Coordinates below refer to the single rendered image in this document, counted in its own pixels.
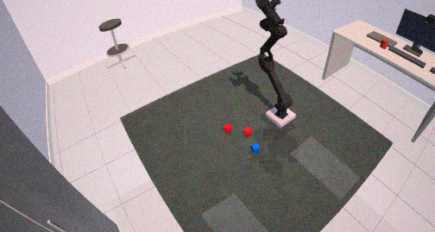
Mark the blue cube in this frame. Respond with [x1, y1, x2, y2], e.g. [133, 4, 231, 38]
[251, 143, 260, 154]

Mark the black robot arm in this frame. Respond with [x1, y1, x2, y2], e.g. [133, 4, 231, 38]
[258, 12, 293, 120]

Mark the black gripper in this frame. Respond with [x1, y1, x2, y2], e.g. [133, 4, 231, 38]
[255, 0, 276, 18]

